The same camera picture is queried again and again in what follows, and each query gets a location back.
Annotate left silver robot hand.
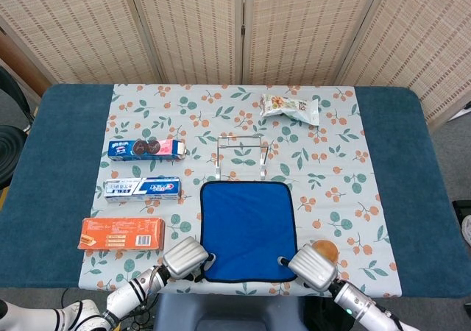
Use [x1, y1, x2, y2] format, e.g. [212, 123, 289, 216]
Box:
[161, 235, 216, 283]

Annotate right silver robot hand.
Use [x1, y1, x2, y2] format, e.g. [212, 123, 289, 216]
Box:
[276, 244, 339, 293]

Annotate blue cloth with grey back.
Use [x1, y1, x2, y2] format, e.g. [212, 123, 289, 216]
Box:
[199, 180, 299, 284]

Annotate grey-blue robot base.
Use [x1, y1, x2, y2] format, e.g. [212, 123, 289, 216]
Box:
[152, 293, 306, 331]

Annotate black bag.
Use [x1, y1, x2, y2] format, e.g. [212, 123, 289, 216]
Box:
[303, 296, 362, 331]

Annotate orange cardboard box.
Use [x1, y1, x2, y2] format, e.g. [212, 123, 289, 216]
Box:
[77, 217, 166, 252]

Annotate white blue toothpaste box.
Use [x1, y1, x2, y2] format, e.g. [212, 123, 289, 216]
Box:
[103, 177, 183, 204]

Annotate blue pink cookie box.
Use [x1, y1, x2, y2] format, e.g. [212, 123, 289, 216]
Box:
[107, 138, 188, 162]

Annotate floral tablecloth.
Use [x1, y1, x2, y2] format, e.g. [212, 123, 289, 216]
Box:
[77, 83, 403, 297]

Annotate black floor box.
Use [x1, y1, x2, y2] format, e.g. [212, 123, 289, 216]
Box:
[451, 199, 471, 224]

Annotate teal table cover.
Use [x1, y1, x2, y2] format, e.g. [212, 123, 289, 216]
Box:
[0, 83, 465, 299]

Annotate white green snack bag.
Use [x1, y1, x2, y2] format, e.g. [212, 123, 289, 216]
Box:
[259, 93, 321, 127]

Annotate black chair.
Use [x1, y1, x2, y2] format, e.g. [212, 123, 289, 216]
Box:
[0, 65, 35, 191]

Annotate woven folding screen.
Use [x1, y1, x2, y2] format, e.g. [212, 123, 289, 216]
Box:
[0, 0, 471, 128]

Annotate brown wooden board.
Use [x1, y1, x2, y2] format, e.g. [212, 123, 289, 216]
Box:
[0, 32, 51, 102]

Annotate black floor cables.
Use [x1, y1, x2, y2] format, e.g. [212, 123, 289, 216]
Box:
[60, 288, 161, 331]

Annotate metal wire rack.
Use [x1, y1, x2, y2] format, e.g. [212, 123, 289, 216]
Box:
[215, 133, 267, 181]

